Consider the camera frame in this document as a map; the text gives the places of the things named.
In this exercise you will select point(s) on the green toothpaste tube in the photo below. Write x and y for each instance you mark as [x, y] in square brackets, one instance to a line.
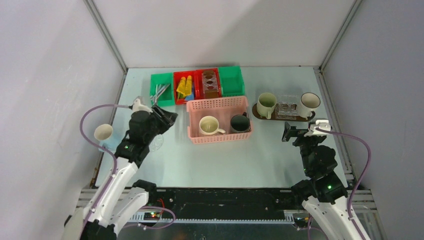
[180, 96]

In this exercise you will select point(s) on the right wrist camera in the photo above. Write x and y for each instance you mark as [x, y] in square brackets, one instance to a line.
[319, 127]

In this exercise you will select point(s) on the green bin far right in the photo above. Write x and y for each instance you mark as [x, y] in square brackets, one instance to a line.
[231, 81]

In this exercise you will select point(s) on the clear textured oval tray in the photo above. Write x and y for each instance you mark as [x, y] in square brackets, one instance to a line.
[157, 142]

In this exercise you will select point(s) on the brown wooden toothbrush holder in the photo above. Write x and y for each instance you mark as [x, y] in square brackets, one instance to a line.
[210, 85]

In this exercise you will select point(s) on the cream mug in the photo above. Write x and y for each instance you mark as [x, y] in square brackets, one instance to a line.
[210, 126]

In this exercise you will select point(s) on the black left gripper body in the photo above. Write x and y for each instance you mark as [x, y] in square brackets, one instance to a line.
[156, 128]

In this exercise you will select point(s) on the red bin with toothpaste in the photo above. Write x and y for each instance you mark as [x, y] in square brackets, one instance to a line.
[176, 78]

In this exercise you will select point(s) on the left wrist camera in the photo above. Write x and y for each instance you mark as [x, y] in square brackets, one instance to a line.
[138, 105]

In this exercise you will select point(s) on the clear textured toothbrush holder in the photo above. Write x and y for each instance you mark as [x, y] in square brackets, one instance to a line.
[286, 108]

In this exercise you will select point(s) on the black mug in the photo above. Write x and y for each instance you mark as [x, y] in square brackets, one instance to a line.
[240, 123]

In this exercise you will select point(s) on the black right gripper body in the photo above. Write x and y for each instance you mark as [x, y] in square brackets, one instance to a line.
[306, 144]

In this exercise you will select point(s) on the light green mug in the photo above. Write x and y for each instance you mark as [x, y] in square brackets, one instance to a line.
[266, 104]

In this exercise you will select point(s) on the brown wooden oval tray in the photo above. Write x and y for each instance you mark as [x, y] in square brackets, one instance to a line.
[274, 118]

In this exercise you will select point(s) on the pink perforated basket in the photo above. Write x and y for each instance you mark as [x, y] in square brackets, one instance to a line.
[223, 109]

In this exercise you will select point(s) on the green bin with toothbrushes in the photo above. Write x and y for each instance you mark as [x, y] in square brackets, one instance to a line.
[167, 98]

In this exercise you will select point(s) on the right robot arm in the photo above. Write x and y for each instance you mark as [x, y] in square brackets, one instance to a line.
[323, 194]

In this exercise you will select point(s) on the white mug blue handle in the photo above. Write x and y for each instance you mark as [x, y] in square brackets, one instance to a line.
[105, 128]

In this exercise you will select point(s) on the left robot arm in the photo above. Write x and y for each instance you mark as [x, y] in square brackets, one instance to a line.
[105, 215]

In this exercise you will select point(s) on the red bin with holder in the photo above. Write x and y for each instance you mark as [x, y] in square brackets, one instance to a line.
[199, 95]

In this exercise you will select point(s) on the white mug dark rim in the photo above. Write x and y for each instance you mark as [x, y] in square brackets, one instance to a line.
[309, 102]

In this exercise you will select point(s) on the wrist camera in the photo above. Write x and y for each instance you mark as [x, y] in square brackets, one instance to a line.
[138, 105]
[319, 127]

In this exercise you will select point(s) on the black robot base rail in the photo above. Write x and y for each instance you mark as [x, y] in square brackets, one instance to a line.
[230, 204]

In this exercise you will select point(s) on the white toothbrush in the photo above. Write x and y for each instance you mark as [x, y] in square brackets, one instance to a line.
[159, 90]

